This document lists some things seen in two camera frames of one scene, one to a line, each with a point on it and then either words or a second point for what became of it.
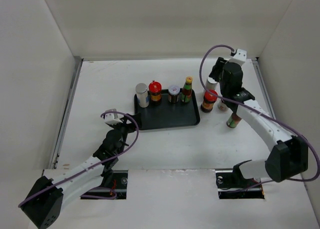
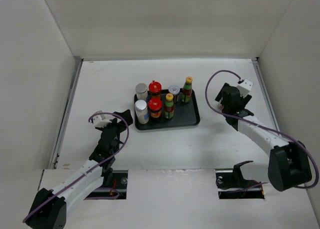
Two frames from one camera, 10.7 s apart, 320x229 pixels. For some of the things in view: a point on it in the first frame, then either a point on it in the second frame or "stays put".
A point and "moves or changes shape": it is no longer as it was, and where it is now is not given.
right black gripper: [217, 67] -> [245, 100]
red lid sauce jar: [209, 100] -> [155, 105]
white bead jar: [211, 84] -> [142, 112]
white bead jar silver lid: [142, 93] stays put
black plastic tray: [165, 114] stays put
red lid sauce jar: [155, 88] stays put
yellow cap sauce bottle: [187, 91] stays put
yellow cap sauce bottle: [233, 121] moves or changes shape
